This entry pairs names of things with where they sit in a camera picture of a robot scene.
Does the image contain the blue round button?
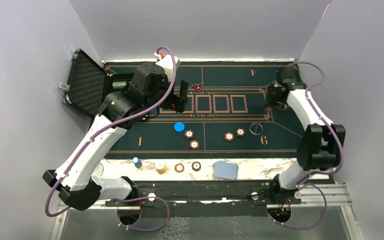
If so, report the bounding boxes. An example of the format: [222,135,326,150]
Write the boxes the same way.
[173,122,185,132]

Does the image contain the red poker chip stack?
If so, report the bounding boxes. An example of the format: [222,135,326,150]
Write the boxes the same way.
[174,163,185,173]

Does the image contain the brown poker chip stack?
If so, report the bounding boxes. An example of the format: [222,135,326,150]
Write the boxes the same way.
[191,161,202,172]

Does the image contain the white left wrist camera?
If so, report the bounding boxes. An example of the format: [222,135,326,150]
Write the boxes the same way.
[153,52,181,80]

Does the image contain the white round button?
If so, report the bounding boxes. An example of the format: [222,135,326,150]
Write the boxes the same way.
[249,122,264,136]

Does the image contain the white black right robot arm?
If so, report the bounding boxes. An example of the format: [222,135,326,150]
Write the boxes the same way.
[265,82,346,204]

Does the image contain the blue playing card deck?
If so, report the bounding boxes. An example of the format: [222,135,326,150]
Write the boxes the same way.
[213,161,239,180]

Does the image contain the black poker chip case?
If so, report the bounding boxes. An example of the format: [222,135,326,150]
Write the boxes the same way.
[58,48,134,119]

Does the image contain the red triangular dealer button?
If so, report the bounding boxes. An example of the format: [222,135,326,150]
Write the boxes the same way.
[191,83,203,93]

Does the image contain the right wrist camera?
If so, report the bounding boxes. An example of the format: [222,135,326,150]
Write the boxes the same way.
[276,65,299,85]

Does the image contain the green chips in case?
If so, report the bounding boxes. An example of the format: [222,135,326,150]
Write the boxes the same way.
[112,81,128,91]

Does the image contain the green poker table mat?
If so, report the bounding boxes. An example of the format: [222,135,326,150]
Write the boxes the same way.
[105,61,304,160]

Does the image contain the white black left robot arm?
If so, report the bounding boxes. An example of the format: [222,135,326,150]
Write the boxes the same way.
[43,57,188,211]

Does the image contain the black mounting rail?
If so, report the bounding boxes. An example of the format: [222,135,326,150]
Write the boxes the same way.
[105,180,301,218]

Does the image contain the blue poker chip stack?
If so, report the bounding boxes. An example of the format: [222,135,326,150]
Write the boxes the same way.
[132,157,143,169]

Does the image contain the yellow poker chip stack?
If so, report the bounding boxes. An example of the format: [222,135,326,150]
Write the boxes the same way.
[155,161,167,175]

